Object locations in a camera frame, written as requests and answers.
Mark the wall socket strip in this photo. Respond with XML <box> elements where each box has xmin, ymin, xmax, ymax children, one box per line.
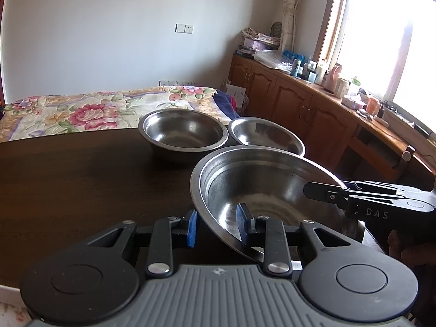
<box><xmin>158</xmin><ymin>80</ymin><xmax>198</xmax><ymax>87</ymax></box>

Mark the clear plastic bag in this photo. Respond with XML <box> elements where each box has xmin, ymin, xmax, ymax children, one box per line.
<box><xmin>253</xmin><ymin>50</ymin><xmax>293</xmax><ymax>72</ymax></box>

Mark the white cardboard box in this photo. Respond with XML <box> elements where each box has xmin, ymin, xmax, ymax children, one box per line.
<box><xmin>225</xmin><ymin>83</ymin><xmax>246</xmax><ymax>108</ymax></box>

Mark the pink bottle on counter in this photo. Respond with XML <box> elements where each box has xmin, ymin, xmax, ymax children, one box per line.
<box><xmin>323</xmin><ymin>63</ymin><xmax>342</xmax><ymax>92</ymax></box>

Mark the medium stainless steel bowl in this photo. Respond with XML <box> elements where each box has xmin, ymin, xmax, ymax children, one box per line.
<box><xmin>138</xmin><ymin>108</ymin><xmax>229</xmax><ymax>163</ymax></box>

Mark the white wall switch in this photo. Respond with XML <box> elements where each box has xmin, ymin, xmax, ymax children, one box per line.
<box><xmin>175</xmin><ymin>24</ymin><xmax>194</xmax><ymax>34</ymax></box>

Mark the floral bed quilt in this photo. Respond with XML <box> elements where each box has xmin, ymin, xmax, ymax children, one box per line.
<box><xmin>1</xmin><ymin>86</ymin><xmax>238</xmax><ymax>143</ymax></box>

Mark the patterned beige curtain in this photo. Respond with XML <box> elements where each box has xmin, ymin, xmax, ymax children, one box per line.
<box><xmin>280</xmin><ymin>0</ymin><xmax>301</xmax><ymax>52</ymax></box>

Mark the large stainless steel bowl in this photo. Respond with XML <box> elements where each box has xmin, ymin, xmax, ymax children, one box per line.
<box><xmin>190</xmin><ymin>146</ymin><xmax>364</xmax><ymax>261</ymax></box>

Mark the small stainless steel bowl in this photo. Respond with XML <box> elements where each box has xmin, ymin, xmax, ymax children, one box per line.
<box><xmin>228</xmin><ymin>117</ymin><xmax>306</xmax><ymax>156</ymax></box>

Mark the stack of folded papers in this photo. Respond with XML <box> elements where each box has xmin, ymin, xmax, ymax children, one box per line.
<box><xmin>236</xmin><ymin>27</ymin><xmax>280</xmax><ymax>58</ymax></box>

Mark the wooden cabinet row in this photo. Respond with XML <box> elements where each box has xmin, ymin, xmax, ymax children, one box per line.
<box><xmin>228</xmin><ymin>55</ymin><xmax>435</xmax><ymax>187</ymax></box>

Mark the wooden framed window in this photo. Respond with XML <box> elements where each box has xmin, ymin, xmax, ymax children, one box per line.
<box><xmin>319</xmin><ymin>0</ymin><xmax>435</xmax><ymax>129</ymax></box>

